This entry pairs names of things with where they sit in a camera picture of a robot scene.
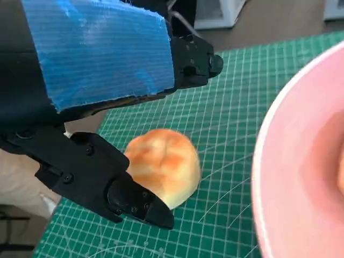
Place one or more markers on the round toy bread bun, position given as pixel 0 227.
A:
pixel 166 166

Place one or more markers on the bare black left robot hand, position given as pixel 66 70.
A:
pixel 94 53

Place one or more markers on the green cutting mat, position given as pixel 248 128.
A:
pixel 228 121

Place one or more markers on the pink bowl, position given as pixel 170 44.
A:
pixel 301 161

